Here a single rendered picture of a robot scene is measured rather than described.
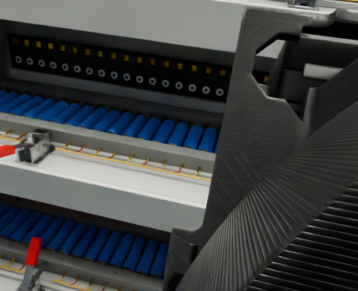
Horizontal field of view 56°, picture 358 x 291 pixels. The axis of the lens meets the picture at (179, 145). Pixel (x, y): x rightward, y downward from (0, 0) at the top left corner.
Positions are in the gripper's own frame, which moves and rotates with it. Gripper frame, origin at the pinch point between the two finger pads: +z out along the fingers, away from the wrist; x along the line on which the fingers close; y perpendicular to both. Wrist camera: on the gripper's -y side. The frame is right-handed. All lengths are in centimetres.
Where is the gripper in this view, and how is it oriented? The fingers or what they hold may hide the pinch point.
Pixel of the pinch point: (273, 231)
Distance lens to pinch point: 21.4
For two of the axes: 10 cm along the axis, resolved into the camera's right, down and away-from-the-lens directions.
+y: 1.9, -9.8, -0.1
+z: 1.6, 0.2, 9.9
